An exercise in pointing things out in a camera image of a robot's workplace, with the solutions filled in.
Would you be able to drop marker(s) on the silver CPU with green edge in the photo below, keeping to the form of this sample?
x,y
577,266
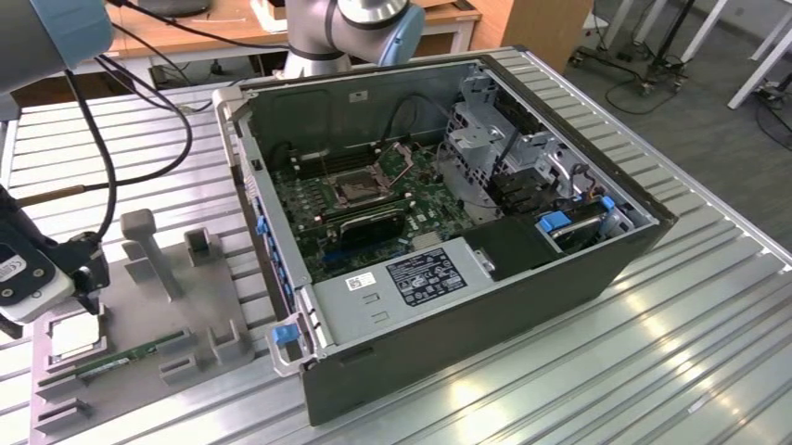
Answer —
x,y
77,336

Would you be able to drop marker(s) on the black RAM slot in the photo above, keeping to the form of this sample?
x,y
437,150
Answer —
x,y
346,161
371,206
371,214
346,165
371,211

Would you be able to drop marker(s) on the CPU socket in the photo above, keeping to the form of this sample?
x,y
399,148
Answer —
x,y
362,190

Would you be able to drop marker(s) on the black wrist connector block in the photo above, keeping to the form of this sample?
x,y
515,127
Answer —
x,y
68,252

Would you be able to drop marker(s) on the grey parts rack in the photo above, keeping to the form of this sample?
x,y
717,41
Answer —
x,y
185,296

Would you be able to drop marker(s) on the green RAM stick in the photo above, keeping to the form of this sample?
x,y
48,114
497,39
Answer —
x,y
123,359

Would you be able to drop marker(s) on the blue card retention clip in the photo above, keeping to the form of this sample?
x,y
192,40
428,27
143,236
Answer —
x,y
278,260
259,225
283,275
288,291

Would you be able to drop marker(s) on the blue case latch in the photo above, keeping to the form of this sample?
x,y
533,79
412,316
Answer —
x,y
284,336

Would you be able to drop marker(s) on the silver power supply box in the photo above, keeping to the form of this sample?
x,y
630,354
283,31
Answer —
x,y
371,306

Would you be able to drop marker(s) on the black graphics card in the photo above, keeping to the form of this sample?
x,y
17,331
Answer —
x,y
371,232

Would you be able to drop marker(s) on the small silver heatsink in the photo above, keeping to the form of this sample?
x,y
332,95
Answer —
x,y
426,240

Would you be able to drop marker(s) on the green motherboard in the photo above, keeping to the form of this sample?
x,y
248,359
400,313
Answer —
x,y
426,194

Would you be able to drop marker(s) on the dark round desk object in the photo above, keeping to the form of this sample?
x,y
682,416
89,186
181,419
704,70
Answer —
x,y
176,5

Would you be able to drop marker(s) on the open black PC case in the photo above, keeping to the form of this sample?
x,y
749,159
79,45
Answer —
x,y
463,352

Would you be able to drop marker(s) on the silver drive cage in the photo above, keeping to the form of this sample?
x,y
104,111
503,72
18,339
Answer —
x,y
470,153

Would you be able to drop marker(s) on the black plastic shroud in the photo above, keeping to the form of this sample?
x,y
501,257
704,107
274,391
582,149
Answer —
x,y
507,250

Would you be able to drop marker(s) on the hard disk in blue carrier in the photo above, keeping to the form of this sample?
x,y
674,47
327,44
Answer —
x,y
553,222

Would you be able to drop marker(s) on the blue drive bay latch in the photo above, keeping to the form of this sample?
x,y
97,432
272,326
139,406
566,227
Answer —
x,y
606,203

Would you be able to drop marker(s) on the wooden cabinet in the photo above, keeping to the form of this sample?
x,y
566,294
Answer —
x,y
543,28

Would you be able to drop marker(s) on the black wheeled equipment stand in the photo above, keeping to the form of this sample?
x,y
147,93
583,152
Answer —
x,y
665,60

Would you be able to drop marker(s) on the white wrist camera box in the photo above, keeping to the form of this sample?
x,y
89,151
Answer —
x,y
52,296

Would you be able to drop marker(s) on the wooden desk with white frame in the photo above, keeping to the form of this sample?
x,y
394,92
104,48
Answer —
x,y
160,44

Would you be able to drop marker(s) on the white table frame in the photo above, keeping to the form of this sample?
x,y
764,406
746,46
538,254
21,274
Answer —
x,y
760,69

